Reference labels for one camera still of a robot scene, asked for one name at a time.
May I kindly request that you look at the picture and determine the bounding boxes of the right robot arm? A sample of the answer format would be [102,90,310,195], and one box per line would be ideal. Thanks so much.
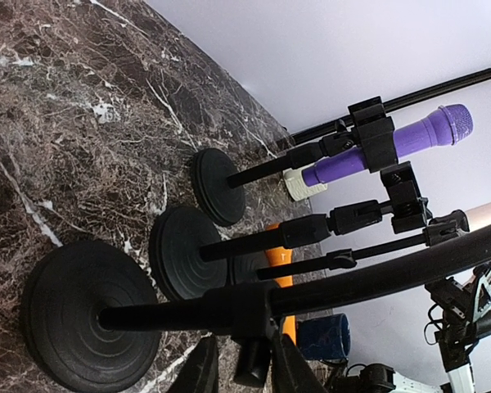
[333,279,491,392]

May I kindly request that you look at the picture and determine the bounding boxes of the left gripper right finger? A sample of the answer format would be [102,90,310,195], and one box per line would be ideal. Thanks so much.
[271,332,326,393]

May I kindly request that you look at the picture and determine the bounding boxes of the black stand of orange microphone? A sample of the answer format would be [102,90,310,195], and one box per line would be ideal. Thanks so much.
[149,162,433,300]

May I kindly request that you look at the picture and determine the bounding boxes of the orange microphone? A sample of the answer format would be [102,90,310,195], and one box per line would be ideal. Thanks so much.
[264,223,300,345]

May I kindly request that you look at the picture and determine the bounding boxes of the dark blue mug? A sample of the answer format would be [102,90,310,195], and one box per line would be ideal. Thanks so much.
[296,314,351,360]

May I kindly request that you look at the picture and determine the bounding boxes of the purple microphone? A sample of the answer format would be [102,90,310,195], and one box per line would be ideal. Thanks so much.
[302,104,474,187]

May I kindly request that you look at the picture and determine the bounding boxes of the pink microphone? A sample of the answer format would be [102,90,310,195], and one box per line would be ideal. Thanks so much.
[465,202,491,232]

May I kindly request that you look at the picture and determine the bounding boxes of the black stand of pink microphone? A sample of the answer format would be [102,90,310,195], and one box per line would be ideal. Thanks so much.
[228,210,470,287]

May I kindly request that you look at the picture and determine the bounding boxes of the black stand of blue microphone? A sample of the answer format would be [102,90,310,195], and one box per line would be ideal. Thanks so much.
[20,224,491,392]

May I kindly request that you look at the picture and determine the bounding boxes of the black stand of purple microphone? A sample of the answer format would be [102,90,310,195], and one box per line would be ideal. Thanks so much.
[190,97,394,227]

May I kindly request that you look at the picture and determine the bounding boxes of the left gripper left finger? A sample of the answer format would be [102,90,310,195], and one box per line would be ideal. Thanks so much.
[178,337,218,393]

